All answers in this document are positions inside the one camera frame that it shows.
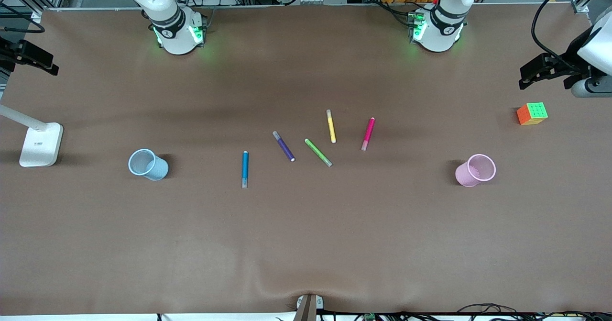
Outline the pink marker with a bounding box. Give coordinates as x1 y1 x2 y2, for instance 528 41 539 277
361 117 376 152

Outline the colourful puzzle cube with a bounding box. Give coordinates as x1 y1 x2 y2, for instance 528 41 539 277
516 102 549 126

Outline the white lamp stand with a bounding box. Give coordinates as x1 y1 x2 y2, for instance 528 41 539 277
0 103 64 168

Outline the pink mesh cup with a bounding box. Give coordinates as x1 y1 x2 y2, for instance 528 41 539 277
455 154 497 188

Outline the light blue mesh cup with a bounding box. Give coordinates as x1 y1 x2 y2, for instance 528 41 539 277
128 148 169 181

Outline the green marker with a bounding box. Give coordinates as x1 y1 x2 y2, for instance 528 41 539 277
305 138 333 167

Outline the purple marker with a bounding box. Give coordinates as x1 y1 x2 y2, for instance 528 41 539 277
272 131 295 162

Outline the brown table cover cloth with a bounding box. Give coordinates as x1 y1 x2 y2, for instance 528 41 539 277
0 3 612 317

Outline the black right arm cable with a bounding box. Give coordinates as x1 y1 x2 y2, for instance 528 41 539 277
0 3 46 34

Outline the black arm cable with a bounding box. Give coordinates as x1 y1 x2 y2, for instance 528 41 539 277
0 3 46 34
531 0 612 73

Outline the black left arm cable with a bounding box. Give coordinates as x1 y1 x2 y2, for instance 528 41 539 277
531 0 612 73

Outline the black cable bundle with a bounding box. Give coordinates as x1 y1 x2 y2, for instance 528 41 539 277
320 303 612 321

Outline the brown camera mount post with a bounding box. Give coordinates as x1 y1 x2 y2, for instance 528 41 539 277
293 293 325 321

